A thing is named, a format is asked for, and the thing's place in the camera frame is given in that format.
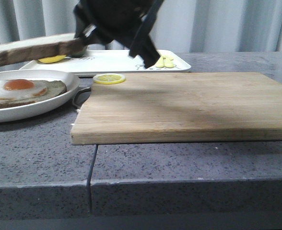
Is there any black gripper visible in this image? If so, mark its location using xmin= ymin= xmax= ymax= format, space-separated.
xmin=73 ymin=0 xmax=164 ymax=68

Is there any white bread slice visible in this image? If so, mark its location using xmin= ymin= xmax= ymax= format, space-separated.
xmin=0 ymin=33 xmax=85 ymax=67

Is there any white round plate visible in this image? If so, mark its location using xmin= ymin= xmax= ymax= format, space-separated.
xmin=0 ymin=69 xmax=80 ymax=123

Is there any fried egg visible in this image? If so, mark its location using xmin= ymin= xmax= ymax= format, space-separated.
xmin=0 ymin=79 xmax=47 ymax=103

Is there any white bear-print tray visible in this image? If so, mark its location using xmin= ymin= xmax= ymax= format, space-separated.
xmin=21 ymin=50 xmax=191 ymax=77

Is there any green lime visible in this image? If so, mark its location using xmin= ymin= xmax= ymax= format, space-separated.
xmin=69 ymin=47 xmax=87 ymax=58

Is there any lemon slice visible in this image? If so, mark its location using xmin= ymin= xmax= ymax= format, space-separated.
xmin=93 ymin=73 xmax=126 ymax=85

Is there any yellow plastic knife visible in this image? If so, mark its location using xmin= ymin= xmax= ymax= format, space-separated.
xmin=163 ymin=55 xmax=175 ymax=68

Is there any yellow lemon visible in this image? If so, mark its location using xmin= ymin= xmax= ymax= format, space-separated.
xmin=38 ymin=55 xmax=66 ymax=64

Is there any grey curtain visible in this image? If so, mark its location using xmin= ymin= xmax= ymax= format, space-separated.
xmin=0 ymin=0 xmax=282 ymax=52

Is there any wooden cutting board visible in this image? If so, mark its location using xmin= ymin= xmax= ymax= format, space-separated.
xmin=71 ymin=72 xmax=282 ymax=145

